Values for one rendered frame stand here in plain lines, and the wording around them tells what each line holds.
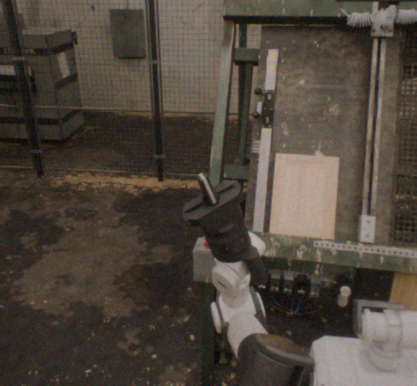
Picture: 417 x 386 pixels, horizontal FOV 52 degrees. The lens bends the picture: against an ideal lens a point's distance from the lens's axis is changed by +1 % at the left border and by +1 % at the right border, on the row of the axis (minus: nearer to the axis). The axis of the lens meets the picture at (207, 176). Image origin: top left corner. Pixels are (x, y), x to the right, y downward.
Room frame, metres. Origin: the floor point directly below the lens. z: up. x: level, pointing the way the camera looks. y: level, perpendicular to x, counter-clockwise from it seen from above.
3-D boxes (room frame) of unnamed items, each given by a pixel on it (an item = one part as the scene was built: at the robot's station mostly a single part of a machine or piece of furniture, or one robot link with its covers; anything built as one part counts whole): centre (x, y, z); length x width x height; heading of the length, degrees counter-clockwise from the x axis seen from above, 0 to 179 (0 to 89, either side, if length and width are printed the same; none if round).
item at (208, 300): (1.66, 0.00, 0.38); 0.06 x 0.06 x 0.75; 79
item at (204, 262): (1.66, 0.00, 0.84); 0.12 x 0.12 x 0.18; 79
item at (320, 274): (1.65, -0.45, 0.69); 0.50 x 0.14 x 0.24; 79
